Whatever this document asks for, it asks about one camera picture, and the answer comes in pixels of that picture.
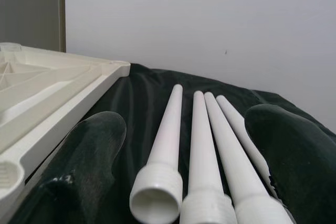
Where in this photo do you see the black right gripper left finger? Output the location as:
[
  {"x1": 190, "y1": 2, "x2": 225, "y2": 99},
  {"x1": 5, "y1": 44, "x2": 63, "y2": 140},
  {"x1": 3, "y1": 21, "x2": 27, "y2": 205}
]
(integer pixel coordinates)
[{"x1": 18, "y1": 111, "x2": 128, "y2": 224}]

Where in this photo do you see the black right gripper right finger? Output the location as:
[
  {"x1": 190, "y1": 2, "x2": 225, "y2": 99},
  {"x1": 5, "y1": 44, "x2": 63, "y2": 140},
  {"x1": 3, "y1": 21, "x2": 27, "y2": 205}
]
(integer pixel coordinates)
[{"x1": 244, "y1": 103, "x2": 336, "y2": 224}]

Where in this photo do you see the white plastic table leg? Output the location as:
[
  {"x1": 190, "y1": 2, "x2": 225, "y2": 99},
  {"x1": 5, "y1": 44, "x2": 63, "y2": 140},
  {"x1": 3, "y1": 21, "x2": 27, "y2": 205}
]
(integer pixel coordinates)
[
  {"x1": 204, "y1": 91, "x2": 296, "y2": 224},
  {"x1": 129, "y1": 84, "x2": 184, "y2": 223},
  {"x1": 180, "y1": 91, "x2": 238, "y2": 224},
  {"x1": 216, "y1": 95, "x2": 279, "y2": 201}
]

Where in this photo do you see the white plastic table top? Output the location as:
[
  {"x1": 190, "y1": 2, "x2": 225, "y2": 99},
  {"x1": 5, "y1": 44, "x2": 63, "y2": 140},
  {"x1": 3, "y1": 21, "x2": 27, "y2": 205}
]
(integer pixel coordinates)
[{"x1": 0, "y1": 42, "x2": 131, "y2": 206}]

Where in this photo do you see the grey door frame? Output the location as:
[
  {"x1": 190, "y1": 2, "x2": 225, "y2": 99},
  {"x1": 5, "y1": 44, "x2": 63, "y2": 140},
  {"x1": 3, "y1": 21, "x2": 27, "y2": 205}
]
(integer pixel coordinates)
[{"x1": 56, "y1": 0, "x2": 66, "y2": 53}]

